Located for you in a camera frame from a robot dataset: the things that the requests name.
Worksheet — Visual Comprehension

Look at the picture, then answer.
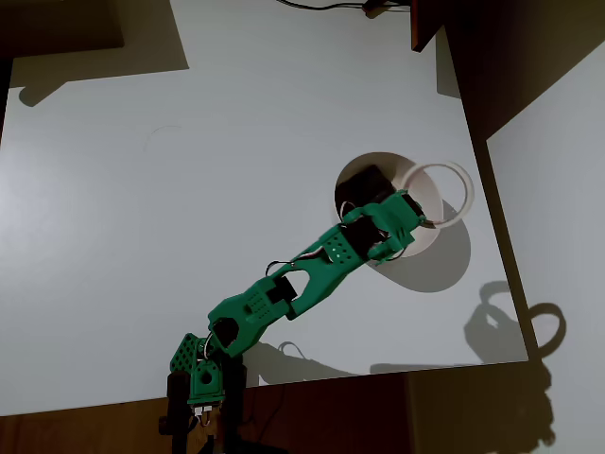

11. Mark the black cable with connector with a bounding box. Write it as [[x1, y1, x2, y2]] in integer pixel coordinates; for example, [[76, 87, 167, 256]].
[[276, 0, 412, 16]]

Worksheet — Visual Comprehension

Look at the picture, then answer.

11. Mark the dark block in bowl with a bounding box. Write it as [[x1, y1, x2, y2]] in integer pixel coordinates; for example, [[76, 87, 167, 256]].
[[334, 164, 398, 223]]

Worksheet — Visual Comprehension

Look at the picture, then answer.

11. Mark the dark brown block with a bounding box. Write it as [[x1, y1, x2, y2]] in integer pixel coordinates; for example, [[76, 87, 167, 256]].
[[0, 0, 127, 59]]

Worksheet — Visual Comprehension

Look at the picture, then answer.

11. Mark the white bowl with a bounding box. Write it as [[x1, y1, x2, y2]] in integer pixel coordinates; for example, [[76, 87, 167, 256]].
[[329, 150, 444, 260]]

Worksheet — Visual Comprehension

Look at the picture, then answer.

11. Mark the white masking tape roll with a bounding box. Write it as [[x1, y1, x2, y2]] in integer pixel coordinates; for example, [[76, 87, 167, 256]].
[[400, 161, 475, 229]]

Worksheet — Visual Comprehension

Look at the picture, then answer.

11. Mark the red-brown wooden board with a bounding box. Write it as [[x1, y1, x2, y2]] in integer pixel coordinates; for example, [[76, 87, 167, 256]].
[[409, 0, 448, 52]]

